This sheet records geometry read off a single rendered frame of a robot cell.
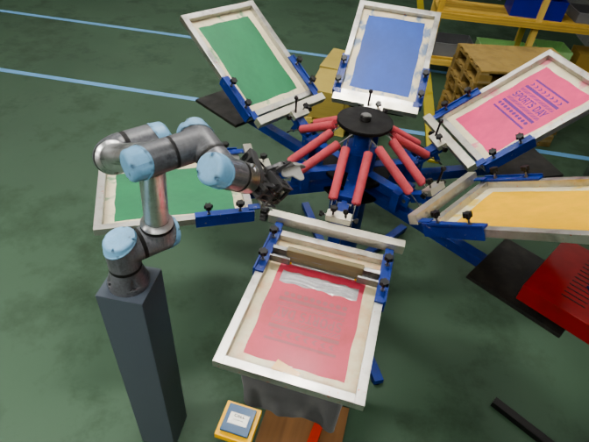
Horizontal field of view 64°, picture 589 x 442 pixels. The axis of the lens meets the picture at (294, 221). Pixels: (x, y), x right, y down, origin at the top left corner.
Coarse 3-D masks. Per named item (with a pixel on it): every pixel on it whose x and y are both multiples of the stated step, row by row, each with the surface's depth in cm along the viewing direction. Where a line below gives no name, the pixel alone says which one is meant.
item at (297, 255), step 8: (288, 248) 214; (296, 248) 214; (288, 256) 216; (296, 256) 214; (304, 256) 213; (312, 256) 212; (320, 256) 212; (328, 256) 212; (304, 264) 216; (312, 264) 215; (320, 264) 213; (328, 264) 212; (336, 264) 210; (344, 264) 209; (352, 264) 209; (360, 264) 210; (336, 272) 214; (344, 272) 212; (352, 272) 211; (360, 272) 209
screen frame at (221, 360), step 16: (288, 240) 232; (304, 240) 229; (320, 240) 230; (352, 256) 226; (368, 256) 224; (256, 272) 211; (256, 288) 205; (240, 304) 197; (240, 320) 191; (224, 336) 185; (368, 336) 189; (224, 352) 179; (368, 352) 184; (224, 368) 177; (240, 368) 175; (256, 368) 175; (368, 368) 178; (288, 384) 172; (304, 384) 172; (320, 384) 172; (336, 400) 170; (352, 400) 168
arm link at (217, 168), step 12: (204, 156) 100; (216, 156) 99; (228, 156) 103; (204, 168) 100; (216, 168) 99; (228, 168) 100; (240, 168) 104; (204, 180) 100; (216, 180) 99; (228, 180) 101; (240, 180) 104
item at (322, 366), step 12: (324, 276) 217; (336, 276) 217; (360, 288) 213; (324, 300) 206; (336, 300) 207; (348, 300) 207; (360, 300) 208; (348, 312) 202; (348, 324) 197; (348, 336) 193; (348, 348) 189; (300, 360) 183; (312, 360) 183; (324, 360) 184; (336, 360) 184; (348, 360) 184; (312, 372) 180; (324, 372) 180; (336, 372) 180
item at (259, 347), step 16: (304, 272) 218; (320, 272) 219; (272, 288) 209; (288, 288) 210; (304, 288) 211; (272, 304) 202; (256, 336) 190; (256, 352) 184; (272, 352) 185; (288, 352) 185
